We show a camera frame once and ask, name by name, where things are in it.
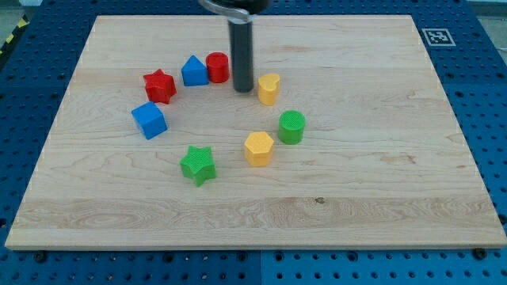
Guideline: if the wooden board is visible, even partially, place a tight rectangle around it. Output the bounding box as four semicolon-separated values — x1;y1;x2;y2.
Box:
5;16;506;251

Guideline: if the black bolt left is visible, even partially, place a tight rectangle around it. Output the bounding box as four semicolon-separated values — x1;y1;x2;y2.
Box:
32;251;48;264

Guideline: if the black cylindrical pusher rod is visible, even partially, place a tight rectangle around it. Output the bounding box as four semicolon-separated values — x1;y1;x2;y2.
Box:
227;19;254;93

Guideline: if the red cylinder block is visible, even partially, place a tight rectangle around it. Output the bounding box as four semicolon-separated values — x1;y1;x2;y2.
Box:
206;51;230;83

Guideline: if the red star block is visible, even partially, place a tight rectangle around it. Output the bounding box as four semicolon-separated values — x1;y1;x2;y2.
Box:
143;69;177;105

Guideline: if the yellow heart block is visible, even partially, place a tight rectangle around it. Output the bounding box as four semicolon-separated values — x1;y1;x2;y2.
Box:
257;73;280;106

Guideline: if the blue cube block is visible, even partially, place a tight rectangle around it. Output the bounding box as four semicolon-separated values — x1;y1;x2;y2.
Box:
131;101;168;139

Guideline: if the black bolt right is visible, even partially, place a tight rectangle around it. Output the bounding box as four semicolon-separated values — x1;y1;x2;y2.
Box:
472;248;488;260

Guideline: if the black bolt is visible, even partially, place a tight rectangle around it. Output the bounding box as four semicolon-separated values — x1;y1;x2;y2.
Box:
32;251;48;264
472;248;488;260

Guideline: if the white fiducial marker tag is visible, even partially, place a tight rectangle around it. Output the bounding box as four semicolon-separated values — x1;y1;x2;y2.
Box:
422;28;456;47

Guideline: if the green star block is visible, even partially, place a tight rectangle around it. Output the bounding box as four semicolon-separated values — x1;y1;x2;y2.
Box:
180;146;216;187

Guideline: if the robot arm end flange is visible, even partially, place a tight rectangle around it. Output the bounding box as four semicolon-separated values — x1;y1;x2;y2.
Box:
197;0;272;24

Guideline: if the yellow hexagon block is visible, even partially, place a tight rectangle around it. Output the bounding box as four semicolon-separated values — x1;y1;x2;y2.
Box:
244;131;274;167

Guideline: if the blue triangle block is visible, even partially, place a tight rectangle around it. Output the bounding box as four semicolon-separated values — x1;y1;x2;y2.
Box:
181;55;209;86

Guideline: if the green cylinder block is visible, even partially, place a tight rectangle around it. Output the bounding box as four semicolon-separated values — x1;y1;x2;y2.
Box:
278;110;306;145

